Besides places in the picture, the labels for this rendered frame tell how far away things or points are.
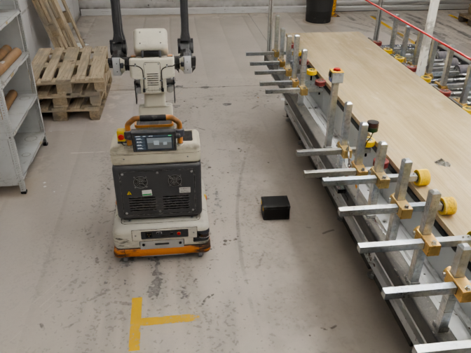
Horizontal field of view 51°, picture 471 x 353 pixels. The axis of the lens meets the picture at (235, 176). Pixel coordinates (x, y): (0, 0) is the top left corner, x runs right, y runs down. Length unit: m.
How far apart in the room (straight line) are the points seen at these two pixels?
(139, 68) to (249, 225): 1.37
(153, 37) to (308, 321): 1.93
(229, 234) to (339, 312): 0.99
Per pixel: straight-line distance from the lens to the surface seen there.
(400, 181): 2.25
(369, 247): 1.99
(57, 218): 3.93
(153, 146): 2.95
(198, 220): 3.23
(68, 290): 3.29
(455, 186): 2.64
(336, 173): 2.67
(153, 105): 3.28
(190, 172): 3.07
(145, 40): 3.19
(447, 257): 2.42
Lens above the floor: 2.15
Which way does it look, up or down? 30 degrees down
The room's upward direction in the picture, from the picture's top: 1 degrees clockwise
